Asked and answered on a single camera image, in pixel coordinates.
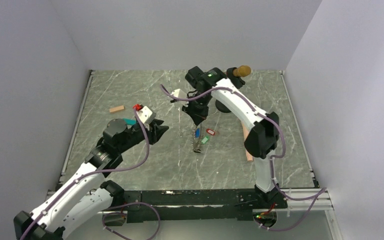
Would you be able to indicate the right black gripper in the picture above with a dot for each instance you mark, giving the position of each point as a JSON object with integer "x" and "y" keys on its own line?
{"x": 198, "y": 116}

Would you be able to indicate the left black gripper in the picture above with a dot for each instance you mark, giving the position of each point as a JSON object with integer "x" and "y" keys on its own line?
{"x": 156, "y": 130}

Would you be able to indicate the blue key tag with key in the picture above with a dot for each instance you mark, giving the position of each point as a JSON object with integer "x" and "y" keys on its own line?
{"x": 197, "y": 133}

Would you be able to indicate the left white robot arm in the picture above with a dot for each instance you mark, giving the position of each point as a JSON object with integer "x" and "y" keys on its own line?
{"x": 88, "y": 191}

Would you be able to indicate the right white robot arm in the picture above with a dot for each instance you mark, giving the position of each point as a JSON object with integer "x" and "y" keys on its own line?
{"x": 263, "y": 127}

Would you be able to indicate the red key tag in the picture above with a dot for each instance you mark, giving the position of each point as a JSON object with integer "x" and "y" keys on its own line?
{"x": 211, "y": 132}

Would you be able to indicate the green key tag with key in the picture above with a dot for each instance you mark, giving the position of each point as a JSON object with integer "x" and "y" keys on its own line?
{"x": 205, "y": 139}

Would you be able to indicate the teal block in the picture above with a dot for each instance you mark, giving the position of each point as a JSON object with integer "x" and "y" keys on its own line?
{"x": 130, "y": 122}

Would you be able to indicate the tan wooden block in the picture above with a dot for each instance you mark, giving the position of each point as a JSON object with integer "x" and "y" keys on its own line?
{"x": 116, "y": 109}

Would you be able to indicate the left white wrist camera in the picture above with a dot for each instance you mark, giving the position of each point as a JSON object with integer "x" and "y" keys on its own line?
{"x": 146, "y": 115}

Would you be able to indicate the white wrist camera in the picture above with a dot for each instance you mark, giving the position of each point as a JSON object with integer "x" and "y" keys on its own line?
{"x": 146, "y": 115}
{"x": 180, "y": 94}

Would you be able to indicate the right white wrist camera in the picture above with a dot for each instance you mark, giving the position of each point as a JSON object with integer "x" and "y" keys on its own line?
{"x": 180, "y": 94}

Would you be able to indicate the black base frame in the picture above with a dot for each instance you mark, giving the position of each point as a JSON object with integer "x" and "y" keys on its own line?
{"x": 198, "y": 204}

